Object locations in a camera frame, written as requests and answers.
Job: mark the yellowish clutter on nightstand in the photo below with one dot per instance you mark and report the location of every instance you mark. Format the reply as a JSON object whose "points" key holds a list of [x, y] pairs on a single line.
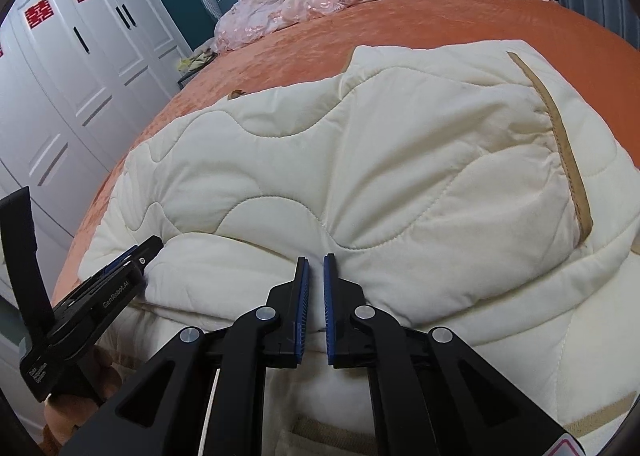
{"points": [[197, 60]]}

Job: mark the cream quilted jacket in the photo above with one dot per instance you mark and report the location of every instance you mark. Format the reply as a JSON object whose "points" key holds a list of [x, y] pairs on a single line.
{"points": [[380, 160]]}

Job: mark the orange plush bed blanket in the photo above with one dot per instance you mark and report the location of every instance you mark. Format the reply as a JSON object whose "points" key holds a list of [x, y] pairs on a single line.
{"points": [[450, 25]]}

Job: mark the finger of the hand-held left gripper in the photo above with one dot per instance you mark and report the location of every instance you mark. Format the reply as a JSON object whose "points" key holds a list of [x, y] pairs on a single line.
{"points": [[122, 257], [150, 250]]}

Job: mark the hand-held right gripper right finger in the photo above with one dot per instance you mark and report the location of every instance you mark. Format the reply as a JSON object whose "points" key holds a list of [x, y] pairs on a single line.
{"points": [[330, 308]]}

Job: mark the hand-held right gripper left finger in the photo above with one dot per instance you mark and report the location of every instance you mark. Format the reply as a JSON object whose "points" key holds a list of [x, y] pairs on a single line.
{"points": [[301, 308]]}

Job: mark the white wardrobe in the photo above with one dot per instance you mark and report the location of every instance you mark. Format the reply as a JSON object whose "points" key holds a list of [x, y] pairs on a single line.
{"points": [[65, 85]]}

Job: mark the person's left hand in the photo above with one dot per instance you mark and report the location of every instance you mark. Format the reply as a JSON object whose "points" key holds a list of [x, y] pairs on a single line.
{"points": [[92, 401]]}

